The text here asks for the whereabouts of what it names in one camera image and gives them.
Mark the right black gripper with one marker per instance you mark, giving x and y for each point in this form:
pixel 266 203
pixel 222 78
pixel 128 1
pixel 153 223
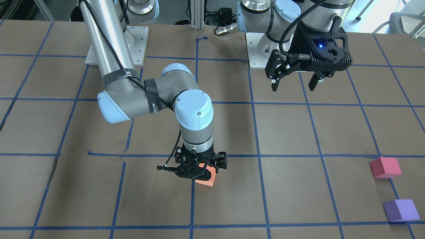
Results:
pixel 220 161

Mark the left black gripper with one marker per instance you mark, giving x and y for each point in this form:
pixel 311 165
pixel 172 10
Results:
pixel 302 41

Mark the orange foam cube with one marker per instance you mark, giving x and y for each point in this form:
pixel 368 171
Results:
pixel 207 178

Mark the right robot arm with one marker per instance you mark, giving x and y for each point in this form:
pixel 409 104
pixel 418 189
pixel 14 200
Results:
pixel 126 96

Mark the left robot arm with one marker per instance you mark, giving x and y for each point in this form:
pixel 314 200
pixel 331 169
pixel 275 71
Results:
pixel 278 19

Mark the grey chair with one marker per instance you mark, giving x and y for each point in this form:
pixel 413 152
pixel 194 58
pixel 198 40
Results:
pixel 405 23

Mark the red foam cube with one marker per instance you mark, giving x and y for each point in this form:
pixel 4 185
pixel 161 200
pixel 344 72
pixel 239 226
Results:
pixel 385 167

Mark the purple foam cube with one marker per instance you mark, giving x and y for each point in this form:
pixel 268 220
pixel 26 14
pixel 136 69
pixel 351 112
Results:
pixel 401 210

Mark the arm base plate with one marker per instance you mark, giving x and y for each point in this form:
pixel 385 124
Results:
pixel 136 38
pixel 259 47

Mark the silver cable connector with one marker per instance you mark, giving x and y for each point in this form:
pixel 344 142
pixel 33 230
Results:
pixel 226 29

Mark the aluminium frame post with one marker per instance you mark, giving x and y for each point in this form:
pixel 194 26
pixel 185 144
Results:
pixel 197 14

